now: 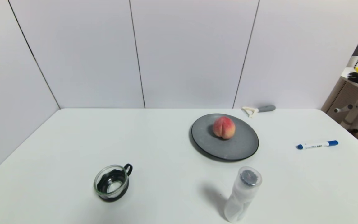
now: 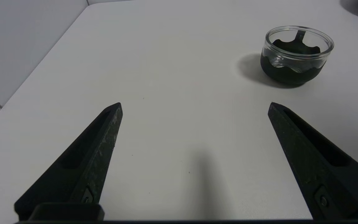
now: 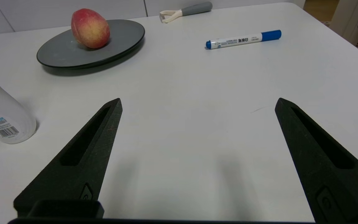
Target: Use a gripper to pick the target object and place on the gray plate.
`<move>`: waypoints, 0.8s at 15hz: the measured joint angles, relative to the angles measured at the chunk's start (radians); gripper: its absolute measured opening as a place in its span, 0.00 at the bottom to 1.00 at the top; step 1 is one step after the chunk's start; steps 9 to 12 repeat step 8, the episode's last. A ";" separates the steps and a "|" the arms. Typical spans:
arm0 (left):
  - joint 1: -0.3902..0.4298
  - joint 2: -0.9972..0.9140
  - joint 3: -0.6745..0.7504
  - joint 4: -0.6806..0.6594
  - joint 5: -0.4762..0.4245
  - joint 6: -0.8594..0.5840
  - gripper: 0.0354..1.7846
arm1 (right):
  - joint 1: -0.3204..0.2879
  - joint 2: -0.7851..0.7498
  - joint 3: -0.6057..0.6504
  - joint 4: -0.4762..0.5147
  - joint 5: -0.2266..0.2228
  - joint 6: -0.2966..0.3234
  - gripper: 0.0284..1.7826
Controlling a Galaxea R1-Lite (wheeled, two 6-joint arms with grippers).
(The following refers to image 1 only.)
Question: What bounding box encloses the red yellow peach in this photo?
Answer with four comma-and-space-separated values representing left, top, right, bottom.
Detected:
213, 116, 236, 140

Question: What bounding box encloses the blue and white marker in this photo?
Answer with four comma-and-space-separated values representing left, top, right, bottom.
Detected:
296, 140, 339, 150

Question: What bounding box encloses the glass cup with black base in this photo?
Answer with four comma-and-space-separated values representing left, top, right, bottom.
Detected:
93, 164, 133, 203

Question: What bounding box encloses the gray round plate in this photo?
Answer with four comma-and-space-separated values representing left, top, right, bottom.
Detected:
191, 113, 259, 162

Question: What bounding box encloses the white peeler with gray handle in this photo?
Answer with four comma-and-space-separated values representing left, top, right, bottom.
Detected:
241, 105, 276, 118

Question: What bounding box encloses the translucent bottle with black cap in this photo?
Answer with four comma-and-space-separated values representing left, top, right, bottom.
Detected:
224, 166, 263, 223

